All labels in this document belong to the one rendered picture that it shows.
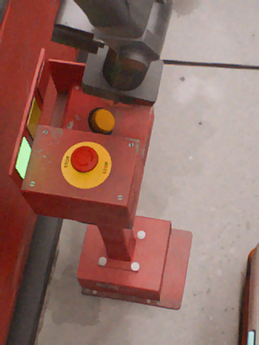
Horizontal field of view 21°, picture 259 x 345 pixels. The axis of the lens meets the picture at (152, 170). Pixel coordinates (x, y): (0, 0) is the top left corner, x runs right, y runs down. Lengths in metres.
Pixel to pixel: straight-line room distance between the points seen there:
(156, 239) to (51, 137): 0.67
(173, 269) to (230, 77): 0.57
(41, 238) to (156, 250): 0.30
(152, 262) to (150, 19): 0.94
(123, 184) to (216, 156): 0.88
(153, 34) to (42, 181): 0.33
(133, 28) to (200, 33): 1.29
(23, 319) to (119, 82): 0.93
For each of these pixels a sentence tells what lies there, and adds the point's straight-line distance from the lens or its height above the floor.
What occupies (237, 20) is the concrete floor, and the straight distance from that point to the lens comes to 2.04.
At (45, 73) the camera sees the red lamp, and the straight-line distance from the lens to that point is 1.03.
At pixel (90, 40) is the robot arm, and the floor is 1.00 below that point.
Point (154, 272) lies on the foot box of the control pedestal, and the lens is 1.62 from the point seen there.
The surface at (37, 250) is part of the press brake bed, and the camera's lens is 1.74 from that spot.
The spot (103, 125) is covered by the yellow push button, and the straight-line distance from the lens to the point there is 1.08.
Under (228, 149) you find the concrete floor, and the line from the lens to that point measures 1.85.
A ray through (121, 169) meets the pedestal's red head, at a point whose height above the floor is 0.78.
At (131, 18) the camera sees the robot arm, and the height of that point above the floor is 1.10.
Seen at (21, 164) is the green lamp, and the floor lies 0.81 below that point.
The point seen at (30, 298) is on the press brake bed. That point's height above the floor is 0.05.
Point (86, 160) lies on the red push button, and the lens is 0.97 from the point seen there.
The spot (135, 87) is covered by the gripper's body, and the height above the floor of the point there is 0.89.
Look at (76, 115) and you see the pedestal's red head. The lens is 1.08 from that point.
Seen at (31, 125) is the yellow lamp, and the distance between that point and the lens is 1.00.
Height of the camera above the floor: 1.70
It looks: 69 degrees down
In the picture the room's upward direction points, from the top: 6 degrees counter-clockwise
